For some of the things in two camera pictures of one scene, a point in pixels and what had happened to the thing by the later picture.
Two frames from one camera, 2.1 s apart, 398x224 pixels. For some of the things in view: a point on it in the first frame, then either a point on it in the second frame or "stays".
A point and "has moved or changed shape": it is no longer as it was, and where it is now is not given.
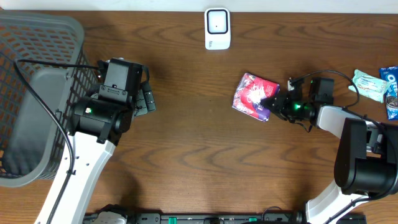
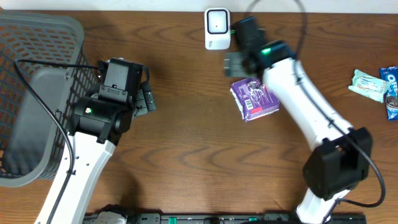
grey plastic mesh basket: x=33 y=143 stays
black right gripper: x=280 y=106 → x=233 y=63
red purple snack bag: x=250 y=91 has moved or changed shape
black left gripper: x=144 y=100 stays
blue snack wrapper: x=390 y=74 stays
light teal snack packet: x=369 y=87 stays
